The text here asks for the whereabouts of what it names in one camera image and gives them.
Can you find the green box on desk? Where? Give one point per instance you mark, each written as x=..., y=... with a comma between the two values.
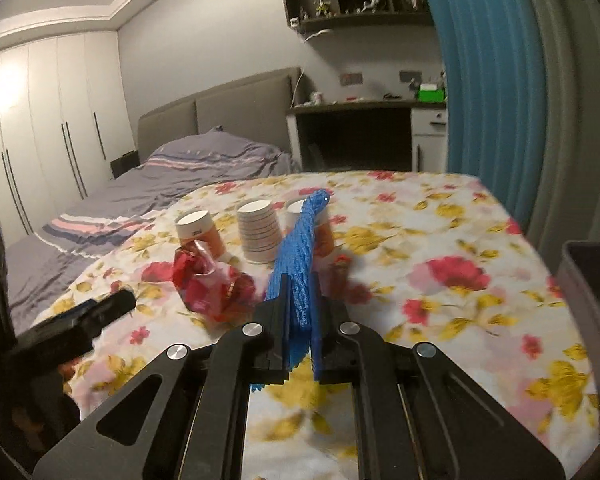
x=431, y=93

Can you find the grey striped duvet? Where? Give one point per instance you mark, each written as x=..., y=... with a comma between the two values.
x=42, y=265

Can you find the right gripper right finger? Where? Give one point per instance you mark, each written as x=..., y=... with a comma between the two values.
x=417, y=414

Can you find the grey trash bin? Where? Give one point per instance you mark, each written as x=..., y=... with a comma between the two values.
x=579, y=278

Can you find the white striped paper cup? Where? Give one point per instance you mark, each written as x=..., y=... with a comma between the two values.
x=259, y=230

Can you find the blue grey curtain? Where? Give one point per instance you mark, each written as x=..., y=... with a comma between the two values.
x=523, y=80

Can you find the white wardrobe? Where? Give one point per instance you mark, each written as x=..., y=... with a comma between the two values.
x=63, y=120

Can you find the red white crumpled wrapper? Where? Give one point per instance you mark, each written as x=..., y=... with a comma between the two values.
x=219, y=292

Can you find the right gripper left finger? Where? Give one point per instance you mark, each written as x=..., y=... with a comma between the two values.
x=183, y=416

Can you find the floral bed sheet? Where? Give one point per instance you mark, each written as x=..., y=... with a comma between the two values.
x=434, y=257

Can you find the dark desk with drawers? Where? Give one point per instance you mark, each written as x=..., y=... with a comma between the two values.
x=394, y=135

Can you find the orange paper cup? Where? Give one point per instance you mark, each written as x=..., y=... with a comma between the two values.
x=324, y=243
x=198, y=226

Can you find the blue ridged sponge cloth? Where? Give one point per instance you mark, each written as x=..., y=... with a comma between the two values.
x=295, y=260

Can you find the grey upholstered headboard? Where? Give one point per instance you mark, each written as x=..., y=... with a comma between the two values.
x=254, y=108

